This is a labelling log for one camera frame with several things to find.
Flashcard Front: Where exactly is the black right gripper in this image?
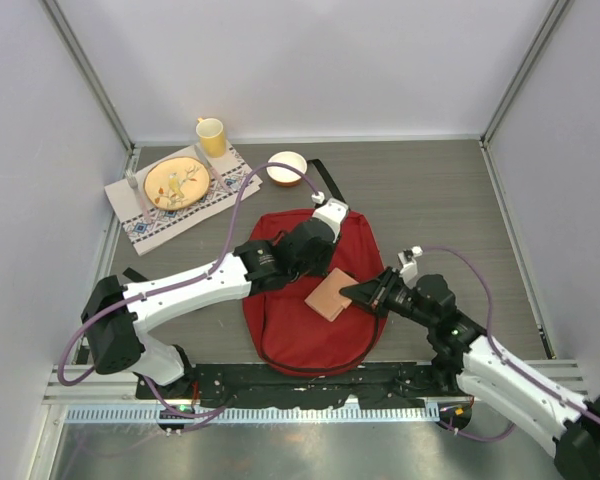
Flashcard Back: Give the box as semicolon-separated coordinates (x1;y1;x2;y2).
340;265;436;329

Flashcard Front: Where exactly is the red student backpack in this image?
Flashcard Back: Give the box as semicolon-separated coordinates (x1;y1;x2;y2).
121;158;386;378

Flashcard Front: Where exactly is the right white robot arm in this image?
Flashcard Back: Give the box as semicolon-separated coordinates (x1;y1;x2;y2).
340;268;600;479

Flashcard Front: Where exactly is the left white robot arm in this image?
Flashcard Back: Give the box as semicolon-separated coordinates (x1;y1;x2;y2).
82;217;341;399

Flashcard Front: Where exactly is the orange white bowl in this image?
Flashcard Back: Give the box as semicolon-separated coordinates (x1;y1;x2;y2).
266;151;308;187

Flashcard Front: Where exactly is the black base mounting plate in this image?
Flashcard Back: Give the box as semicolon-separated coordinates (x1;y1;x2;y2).
158;362;466;410

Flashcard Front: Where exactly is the yellow bird plate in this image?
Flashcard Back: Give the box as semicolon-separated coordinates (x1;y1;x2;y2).
143;156;211;211

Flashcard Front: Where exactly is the yellow mug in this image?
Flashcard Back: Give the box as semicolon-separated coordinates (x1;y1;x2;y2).
196;118;226;158

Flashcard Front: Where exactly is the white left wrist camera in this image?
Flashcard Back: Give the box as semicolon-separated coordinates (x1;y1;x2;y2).
311;191;350;243

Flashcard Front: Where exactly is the pink handled knife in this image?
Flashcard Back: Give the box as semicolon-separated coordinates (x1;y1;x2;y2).
193;144;232;194

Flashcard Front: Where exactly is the pink handled fork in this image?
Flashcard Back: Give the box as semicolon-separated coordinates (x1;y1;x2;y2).
125;168;152;225

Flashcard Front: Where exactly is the aluminium front rail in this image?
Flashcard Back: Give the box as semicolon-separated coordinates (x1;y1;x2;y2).
42;359;587;405

